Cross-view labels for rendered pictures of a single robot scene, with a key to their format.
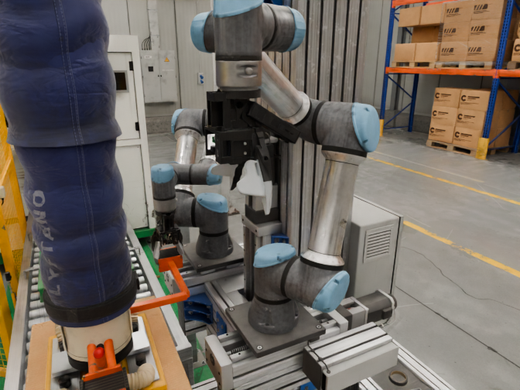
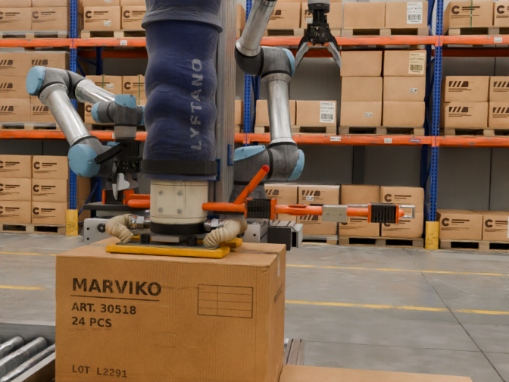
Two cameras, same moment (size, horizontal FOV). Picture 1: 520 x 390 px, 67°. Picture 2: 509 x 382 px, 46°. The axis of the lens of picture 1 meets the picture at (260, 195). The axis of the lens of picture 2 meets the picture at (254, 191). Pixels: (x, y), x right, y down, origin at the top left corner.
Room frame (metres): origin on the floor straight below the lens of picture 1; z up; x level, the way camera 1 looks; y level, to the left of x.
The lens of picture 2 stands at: (-0.30, 1.79, 1.22)
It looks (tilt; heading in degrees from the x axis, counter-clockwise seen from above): 3 degrees down; 305
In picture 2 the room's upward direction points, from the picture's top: 1 degrees clockwise
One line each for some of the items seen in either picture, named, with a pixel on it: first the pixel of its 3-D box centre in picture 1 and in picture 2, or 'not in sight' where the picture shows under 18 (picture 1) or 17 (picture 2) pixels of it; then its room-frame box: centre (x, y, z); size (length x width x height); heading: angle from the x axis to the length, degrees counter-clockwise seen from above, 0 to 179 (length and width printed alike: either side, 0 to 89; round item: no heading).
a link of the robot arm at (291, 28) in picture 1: (267, 29); not in sight; (0.76, -0.01, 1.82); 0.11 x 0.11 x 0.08; 53
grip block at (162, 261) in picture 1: (168, 258); (118, 196); (1.28, 0.34, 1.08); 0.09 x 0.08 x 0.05; 115
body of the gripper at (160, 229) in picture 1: (167, 226); (127, 156); (1.25, 0.32, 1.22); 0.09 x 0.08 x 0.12; 25
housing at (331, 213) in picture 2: not in sight; (335, 213); (0.48, 0.25, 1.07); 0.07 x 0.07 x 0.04; 25
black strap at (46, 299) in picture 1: (93, 289); (179, 167); (0.90, 0.44, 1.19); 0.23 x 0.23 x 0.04
